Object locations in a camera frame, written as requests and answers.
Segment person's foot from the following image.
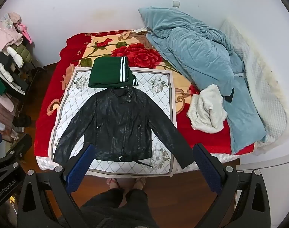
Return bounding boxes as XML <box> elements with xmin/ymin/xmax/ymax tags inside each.
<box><xmin>107</xmin><ymin>178</ymin><xmax>122</xmax><ymax>191</ymax></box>
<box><xmin>134</xmin><ymin>178</ymin><xmax>147</xmax><ymax>191</ymax></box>

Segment white fleece garment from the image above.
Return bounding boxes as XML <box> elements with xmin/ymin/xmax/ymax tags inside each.
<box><xmin>188</xmin><ymin>84</ymin><xmax>227</xmax><ymax>134</ymax></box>

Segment pink garment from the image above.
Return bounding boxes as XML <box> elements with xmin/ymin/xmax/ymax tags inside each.
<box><xmin>0</xmin><ymin>12</ymin><xmax>24</xmax><ymax>51</ymax></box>

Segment olive puffer vest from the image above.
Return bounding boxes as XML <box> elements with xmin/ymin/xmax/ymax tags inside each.
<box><xmin>10</xmin><ymin>44</ymin><xmax>36</xmax><ymax>63</ymax></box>

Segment person's legs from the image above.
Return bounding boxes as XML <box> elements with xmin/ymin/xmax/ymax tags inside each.
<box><xmin>80</xmin><ymin>188</ymin><xmax>159</xmax><ymax>228</ymax></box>

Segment white bedside cabinet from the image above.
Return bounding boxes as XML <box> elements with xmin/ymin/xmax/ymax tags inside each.
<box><xmin>236</xmin><ymin>155</ymin><xmax>289</xmax><ymax>228</ymax></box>

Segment person's right foot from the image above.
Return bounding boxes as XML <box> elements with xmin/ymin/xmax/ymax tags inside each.
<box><xmin>134</xmin><ymin>178</ymin><xmax>147</xmax><ymax>191</ymax></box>

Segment green striped folded pants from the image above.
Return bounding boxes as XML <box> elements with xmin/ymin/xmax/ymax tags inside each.
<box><xmin>88</xmin><ymin>56</ymin><xmax>138</xmax><ymax>89</ymax></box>

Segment person's left foot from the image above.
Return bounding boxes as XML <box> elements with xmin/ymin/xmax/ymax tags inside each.
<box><xmin>107</xmin><ymin>178</ymin><xmax>122</xmax><ymax>191</ymax></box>

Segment red floral blanket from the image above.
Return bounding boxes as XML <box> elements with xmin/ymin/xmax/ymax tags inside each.
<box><xmin>34</xmin><ymin>30</ymin><xmax>255</xmax><ymax>171</ymax></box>

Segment white textured mattress pad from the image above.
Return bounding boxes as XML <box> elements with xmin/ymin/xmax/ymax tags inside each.
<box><xmin>219</xmin><ymin>19</ymin><xmax>289</xmax><ymax>156</ymax></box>

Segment black leather jacket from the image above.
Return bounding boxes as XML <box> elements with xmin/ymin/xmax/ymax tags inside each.
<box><xmin>53</xmin><ymin>87</ymin><xmax>195</xmax><ymax>170</ymax></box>

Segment black clothes rack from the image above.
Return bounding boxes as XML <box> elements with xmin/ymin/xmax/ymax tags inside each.
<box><xmin>0</xmin><ymin>45</ymin><xmax>44</xmax><ymax>97</ymax></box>

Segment black shoes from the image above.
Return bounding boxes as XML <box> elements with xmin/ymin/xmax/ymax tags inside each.
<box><xmin>13</xmin><ymin>115</ymin><xmax>31</xmax><ymax>127</ymax></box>

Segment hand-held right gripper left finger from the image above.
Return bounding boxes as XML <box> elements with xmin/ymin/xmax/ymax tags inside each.
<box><xmin>17</xmin><ymin>143</ymin><xmax>97</xmax><ymax>228</ymax></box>

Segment white floral quilted mat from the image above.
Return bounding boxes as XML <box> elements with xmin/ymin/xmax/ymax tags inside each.
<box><xmin>36</xmin><ymin>68</ymin><xmax>241</xmax><ymax>177</ymax></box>

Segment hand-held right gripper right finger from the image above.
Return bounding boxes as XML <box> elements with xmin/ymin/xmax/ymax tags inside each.
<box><xmin>193</xmin><ymin>143</ymin><xmax>271</xmax><ymax>228</ymax></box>

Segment pink clothes hanger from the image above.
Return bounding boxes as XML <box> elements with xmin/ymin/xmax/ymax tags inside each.
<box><xmin>17</xmin><ymin>24</ymin><xmax>32</xmax><ymax>44</ymax></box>

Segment white puffer jacket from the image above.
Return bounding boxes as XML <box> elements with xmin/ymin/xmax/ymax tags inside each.
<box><xmin>0</xmin><ymin>46</ymin><xmax>24</xmax><ymax>81</ymax></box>

